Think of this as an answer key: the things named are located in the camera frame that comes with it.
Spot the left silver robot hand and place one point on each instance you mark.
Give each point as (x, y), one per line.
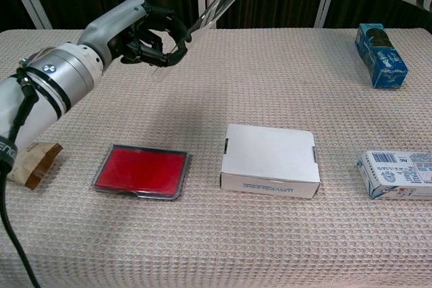
(111, 28)

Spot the clear plastic tube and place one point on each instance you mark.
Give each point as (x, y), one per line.
(216, 6)

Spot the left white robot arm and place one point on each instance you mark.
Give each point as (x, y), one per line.
(60, 75)

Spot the blue cookie package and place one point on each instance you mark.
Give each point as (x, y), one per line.
(381, 62)

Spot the red ink pad case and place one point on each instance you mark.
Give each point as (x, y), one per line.
(140, 171)

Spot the brown snack bag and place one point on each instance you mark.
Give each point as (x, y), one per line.
(37, 164)

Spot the white cardboard box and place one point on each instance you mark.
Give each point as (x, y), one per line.
(270, 156)

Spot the small printed white box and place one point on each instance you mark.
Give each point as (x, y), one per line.
(398, 173)

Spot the beige woven tablecloth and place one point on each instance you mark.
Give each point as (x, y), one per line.
(236, 240)

